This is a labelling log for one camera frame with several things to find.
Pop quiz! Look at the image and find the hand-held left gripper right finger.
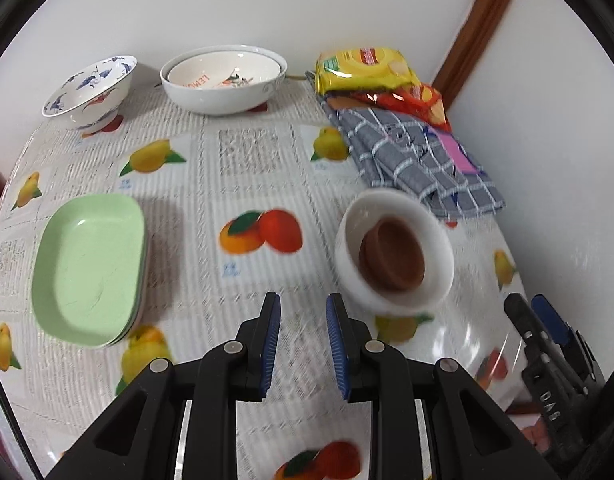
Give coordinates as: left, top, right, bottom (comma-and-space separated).
326, 294, 560, 480

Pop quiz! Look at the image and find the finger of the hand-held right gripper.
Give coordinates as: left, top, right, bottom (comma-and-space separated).
504, 292, 554, 362
532, 294, 574, 347

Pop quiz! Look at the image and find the green plate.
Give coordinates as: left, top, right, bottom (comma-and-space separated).
31, 194, 148, 347

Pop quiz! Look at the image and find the red snack bag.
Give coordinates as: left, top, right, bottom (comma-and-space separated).
354, 84, 450, 131

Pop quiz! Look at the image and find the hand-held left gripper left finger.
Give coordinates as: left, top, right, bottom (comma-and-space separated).
47, 292, 282, 480

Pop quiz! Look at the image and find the white printed bowl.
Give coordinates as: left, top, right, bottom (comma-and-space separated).
167, 52, 282, 91

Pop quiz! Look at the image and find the grey checked cloth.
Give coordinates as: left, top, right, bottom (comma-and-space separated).
307, 72, 506, 220

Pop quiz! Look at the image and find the plain white bowl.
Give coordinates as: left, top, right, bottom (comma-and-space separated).
334, 189, 456, 316

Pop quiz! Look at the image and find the blue patterned white bowl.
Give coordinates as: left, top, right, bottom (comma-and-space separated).
42, 55, 138, 132

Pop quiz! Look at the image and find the brown wooden door frame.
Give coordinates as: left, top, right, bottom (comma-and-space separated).
432, 0, 526, 111

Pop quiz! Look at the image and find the brown clay bowl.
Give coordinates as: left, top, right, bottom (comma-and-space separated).
359, 227, 428, 294
374, 216, 428, 285

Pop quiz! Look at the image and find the pink paper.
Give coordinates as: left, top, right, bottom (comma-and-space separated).
434, 130, 476, 174

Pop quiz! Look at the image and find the large white bowl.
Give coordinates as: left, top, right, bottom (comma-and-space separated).
160, 45, 288, 118

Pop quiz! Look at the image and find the yellow snack bag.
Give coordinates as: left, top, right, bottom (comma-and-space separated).
315, 47, 420, 96

